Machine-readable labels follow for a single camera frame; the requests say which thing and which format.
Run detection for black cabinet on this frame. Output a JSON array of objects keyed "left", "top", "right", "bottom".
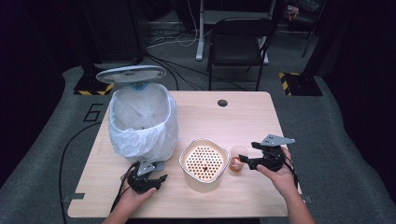
[{"left": 78, "top": 0, "right": 147, "bottom": 65}]

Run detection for cream perforated strainer bowl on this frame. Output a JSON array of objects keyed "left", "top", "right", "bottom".
[{"left": 178, "top": 137, "right": 231, "bottom": 193}]

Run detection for person's left hand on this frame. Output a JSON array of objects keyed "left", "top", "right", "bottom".
[{"left": 117, "top": 183, "right": 158, "bottom": 211}]

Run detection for white plastic trash bag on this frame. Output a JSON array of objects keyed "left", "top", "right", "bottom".
[{"left": 107, "top": 83, "right": 179, "bottom": 162}]

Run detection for white desk frame legs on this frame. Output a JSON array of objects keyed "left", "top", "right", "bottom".
[{"left": 194, "top": 0, "right": 278, "bottom": 65}]

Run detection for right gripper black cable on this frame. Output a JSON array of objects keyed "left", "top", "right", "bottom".
[{"left": 283, "top": 154, "right": 301, "bottom": 189}]

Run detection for black floor cables bundle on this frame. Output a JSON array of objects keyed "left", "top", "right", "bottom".
[{"left": 144, "top": 51, "right": 248, "bottom": 92}]

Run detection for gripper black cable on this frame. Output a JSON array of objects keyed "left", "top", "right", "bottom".
[
  {"left": 283, "top": 154, "right": 301, "bottom": 189},
  {"left": 109, "top": 163, "right": 138, "bottom": 214}
]

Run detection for person's right hand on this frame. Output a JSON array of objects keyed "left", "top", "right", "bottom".
[{"left": 256, "top": 147, "right": 300, "bottom": 199}]

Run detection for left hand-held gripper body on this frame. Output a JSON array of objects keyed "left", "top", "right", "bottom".
[{"left": 127, "top": 160, "right": 165, "bottom": 194}]

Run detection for long black floor cable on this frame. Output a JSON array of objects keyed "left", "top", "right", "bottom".
[{"left": 58, "top": 120, "right": 103, "bottom": 224}]

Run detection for black folding chair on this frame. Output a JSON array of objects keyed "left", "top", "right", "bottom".
[{"left": 206, "top": 17, "right": 276, "bottom": 92}]

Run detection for clear plastic cup orange drink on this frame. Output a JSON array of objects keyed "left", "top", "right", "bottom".
[{"left": 229, "top": 145, "right": 251, "bottom": 174}]

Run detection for white floor cables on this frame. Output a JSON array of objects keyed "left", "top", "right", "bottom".
[{"left": 146, "top": 0, "right": 201, "bottom": 49}]

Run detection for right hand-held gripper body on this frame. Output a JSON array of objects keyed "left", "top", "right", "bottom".
[{"left": 260, "top": 133, "right": 296, "bottom": 173}]

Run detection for white lidded trash can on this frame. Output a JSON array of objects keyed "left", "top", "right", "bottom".
[{"left": 95, "top": 64, "right": 179, "bottom": 163}]

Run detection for hazard striped stand base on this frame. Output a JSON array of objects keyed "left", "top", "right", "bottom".
[
  {"left": 73, "top": 72, "right": 116, "bottom": 97},
  {"left": 277, "top": 71, "right": 324, "bottom": 97}
]

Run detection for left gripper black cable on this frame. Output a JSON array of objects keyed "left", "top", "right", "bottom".
[{"left": 109, "top": 163, "right": 138, "bottom": 214}]

